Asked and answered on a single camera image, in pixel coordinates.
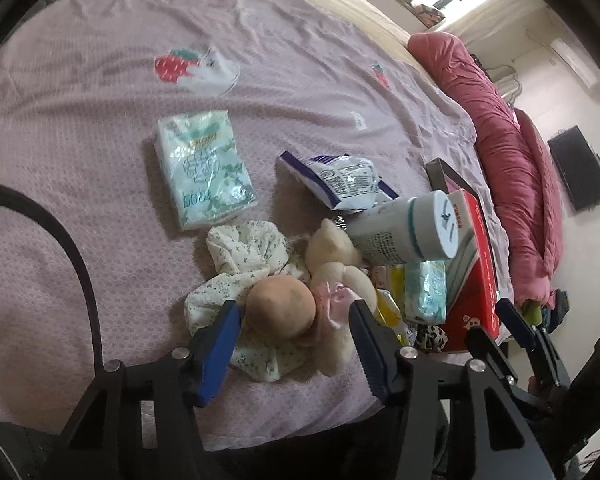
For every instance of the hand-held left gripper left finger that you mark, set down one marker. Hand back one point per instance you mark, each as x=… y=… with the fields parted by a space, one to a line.
x=220 y=355

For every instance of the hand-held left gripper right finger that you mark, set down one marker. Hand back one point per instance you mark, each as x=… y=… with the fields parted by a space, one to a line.
x=375 y=355

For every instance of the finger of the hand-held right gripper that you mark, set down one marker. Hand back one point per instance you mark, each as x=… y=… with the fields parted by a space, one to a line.
x=485 y=345
x=517 y=320

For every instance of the red tissue pack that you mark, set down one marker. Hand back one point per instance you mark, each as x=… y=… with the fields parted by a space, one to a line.
x=475 y=280

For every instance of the tan round plush ball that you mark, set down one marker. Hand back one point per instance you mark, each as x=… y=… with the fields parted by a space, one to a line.
x=280 y=305

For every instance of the plush doll with floral bonnet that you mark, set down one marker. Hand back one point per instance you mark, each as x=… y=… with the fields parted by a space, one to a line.
x=245 y=250

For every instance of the cream plush bear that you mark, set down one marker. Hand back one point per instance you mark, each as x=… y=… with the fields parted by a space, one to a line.
x=330 y=255

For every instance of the white plastic bottle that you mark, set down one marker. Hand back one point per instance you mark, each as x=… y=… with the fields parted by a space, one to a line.
x=395 y=235

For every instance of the dark brown box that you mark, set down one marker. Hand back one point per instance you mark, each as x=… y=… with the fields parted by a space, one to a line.
x=440 y=172

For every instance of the yellow snack packet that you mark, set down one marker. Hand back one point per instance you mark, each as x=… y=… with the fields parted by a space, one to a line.
x=390 y=312

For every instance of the leopard print scrunchie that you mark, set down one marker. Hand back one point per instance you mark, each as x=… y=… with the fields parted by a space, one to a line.
x=430 y=337

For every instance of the small pale tissue pack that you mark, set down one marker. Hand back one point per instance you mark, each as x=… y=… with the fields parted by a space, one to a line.
x=425 y=290

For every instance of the pink quilt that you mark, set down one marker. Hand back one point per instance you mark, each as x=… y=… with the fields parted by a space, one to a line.
x=500 y=160

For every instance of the black television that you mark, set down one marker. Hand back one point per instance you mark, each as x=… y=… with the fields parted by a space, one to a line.
x=577 y=167

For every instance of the purple white snack bag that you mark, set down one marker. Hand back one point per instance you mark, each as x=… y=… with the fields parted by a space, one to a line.
x=340 y=180

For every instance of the green white tissue pack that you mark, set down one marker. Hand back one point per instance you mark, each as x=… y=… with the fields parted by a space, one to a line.
x=205 y=170

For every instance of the white metal rack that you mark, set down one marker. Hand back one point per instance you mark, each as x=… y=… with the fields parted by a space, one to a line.
x=507 y=82

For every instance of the purple strawberry print blanket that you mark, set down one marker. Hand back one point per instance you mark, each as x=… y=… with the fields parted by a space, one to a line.
x=105 y=135

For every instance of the white air conditioner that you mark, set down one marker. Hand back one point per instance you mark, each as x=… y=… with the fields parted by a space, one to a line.
x=575 y=60

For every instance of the cream curtain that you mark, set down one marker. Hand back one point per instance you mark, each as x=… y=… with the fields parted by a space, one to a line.
x=490 y=12

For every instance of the patterned cushion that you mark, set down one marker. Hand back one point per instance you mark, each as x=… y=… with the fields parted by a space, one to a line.
x=428 y=14

